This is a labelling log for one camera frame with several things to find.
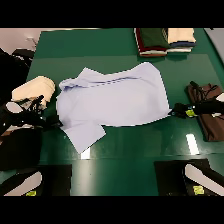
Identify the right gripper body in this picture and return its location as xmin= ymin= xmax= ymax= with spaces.
xmin=168 ymin=102 xmax=197 ymax=120

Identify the white shirt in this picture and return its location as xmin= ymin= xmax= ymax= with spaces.
xmin=55 ymin=61 xmax=173 ymax=155

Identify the brown garment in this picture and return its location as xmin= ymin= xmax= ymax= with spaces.
xmin=185 ymin=83 xmax=224 ymax=143

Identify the white garment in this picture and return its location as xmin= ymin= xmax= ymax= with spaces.
xmin=166 ymin=46 xmax=194 ymax=54

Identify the navy garment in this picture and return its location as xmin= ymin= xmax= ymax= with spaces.
xmin=167 ymin=41 xmax=197 ymax=49

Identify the dark red garment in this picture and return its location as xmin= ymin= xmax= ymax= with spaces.
xmin=133 ymin=28 xmax=168 ymax=58

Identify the beige garment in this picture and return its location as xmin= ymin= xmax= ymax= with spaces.
xmin=167 ymin=28 xmax=197 ymax=45

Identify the dark green garment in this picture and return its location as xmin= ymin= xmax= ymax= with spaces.
xmin=138 ymin=28 xmax=170 ymax=50

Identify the black garment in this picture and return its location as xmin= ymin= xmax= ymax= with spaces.
xmin=0 ymin=48 xmax=35 ymax=105
xmin=0 ymin=127 xmax=44 ymax=172

